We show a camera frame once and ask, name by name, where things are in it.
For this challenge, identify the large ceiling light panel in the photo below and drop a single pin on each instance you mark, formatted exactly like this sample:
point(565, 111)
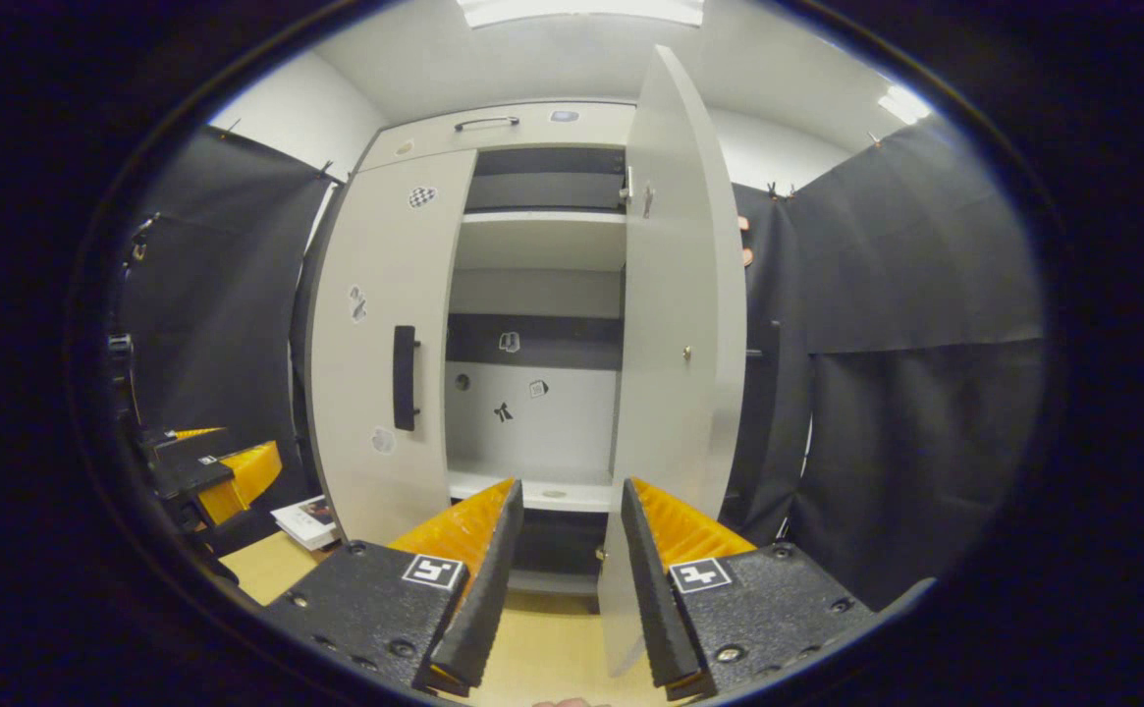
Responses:
point(581, 10)

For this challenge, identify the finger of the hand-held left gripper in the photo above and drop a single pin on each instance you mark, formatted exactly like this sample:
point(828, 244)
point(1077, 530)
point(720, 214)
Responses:
point(189, 471)
point(193, 433)

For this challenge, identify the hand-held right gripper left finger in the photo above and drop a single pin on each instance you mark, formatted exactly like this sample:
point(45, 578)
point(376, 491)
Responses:
point(488, 599)

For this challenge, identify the white booklet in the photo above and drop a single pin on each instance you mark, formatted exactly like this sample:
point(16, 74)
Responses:
point(308, 525)

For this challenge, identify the white cabinet shelf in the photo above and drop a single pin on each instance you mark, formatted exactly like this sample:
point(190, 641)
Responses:
point(581, 496)
point(542, 241)

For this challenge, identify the grey cabinet door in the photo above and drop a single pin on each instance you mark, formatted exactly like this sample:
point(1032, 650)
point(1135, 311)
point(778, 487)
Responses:
point(355, 393)
point(670, 344)

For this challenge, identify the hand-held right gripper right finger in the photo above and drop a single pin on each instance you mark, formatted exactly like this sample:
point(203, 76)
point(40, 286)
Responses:
point(650, 599)

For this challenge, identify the grey double-door shoe cabinet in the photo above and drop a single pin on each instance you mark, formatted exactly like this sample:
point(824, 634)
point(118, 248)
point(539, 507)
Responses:
point(532, 422)

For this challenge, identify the small ceiling light panel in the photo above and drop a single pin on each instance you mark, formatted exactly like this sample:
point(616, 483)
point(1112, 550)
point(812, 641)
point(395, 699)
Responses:
point(903, 103)

